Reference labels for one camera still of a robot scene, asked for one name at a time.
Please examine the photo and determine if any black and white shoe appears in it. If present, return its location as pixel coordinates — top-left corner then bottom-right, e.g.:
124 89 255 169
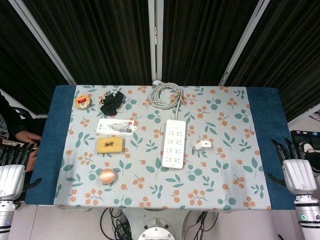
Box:
297 141 320 176

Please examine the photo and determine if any floral patterned tablecloth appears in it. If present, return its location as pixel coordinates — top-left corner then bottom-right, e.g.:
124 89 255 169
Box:
53 84 273 211

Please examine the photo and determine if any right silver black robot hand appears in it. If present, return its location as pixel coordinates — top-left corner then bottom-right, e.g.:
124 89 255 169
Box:
266 138 318 196

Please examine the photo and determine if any round gold tin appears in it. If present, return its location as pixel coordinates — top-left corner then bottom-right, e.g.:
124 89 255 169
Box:
74 94 93 111

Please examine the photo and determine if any round silver robot base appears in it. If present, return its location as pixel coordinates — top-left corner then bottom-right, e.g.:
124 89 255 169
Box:
137 219 176 240

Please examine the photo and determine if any white packaged card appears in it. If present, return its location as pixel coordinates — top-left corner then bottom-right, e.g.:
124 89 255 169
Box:
95 118 139 138

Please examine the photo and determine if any black floor cable bundle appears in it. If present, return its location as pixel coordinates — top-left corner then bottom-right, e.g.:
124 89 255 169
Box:
183 211 221 240
99 207 139 240

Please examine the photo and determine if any black pleated curtain panel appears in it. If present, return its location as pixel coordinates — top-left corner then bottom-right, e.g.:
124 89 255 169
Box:
161 0 259 86
0 0 70 116
224 0 320 123
22 0 154 85

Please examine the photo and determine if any yellow sponge block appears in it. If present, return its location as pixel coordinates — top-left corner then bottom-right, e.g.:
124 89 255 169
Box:
96 136 125 154

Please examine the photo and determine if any copper coloured ball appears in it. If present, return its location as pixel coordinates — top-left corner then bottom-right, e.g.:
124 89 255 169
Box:
99 168 118 186

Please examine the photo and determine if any person's dark clothed body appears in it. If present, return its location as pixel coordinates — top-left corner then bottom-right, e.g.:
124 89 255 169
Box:
0 91 47 141

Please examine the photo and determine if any white frame post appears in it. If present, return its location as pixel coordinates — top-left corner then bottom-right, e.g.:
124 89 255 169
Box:
147 0 164 84
217 0 273 87
9 0 77 86

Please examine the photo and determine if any white power strip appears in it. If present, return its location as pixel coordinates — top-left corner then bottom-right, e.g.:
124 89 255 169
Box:
161 119 187 172

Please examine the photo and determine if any black plug adapter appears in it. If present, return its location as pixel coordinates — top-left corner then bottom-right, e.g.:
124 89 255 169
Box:
99 90 125 117

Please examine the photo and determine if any black device with stickers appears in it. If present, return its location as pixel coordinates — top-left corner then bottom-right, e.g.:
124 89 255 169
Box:
289 129 320 142

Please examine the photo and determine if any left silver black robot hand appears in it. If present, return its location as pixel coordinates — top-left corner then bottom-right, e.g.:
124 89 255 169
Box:
0 142 43 201

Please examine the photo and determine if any small white adapter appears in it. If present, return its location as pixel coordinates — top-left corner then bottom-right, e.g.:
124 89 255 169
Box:
194 140 214 152

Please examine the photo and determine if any person's bare hand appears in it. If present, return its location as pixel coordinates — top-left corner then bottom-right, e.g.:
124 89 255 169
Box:
15 131 43 173

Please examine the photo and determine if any blue table cover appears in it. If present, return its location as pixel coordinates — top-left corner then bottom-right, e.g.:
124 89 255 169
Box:
24 84 297 211

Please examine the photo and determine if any white cable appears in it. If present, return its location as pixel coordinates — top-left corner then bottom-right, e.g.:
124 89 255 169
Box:
149 79 187 121

